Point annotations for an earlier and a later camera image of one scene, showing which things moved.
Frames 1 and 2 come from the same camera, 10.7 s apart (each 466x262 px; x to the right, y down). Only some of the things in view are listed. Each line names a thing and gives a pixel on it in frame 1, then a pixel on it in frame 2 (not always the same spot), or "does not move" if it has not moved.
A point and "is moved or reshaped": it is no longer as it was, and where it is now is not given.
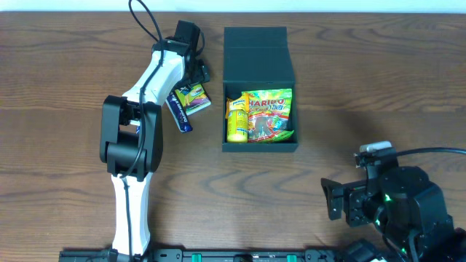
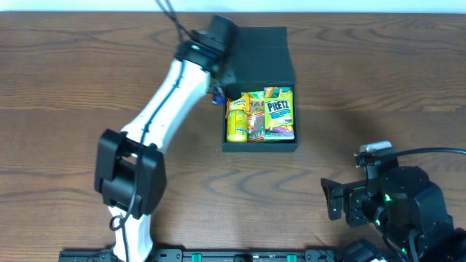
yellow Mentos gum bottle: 237,126 does not move
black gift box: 257,58 does not move
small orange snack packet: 241,103 does not move
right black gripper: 337,199 does not move
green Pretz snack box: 192,98 is moved or reshaped
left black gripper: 199,73 -> 226,78
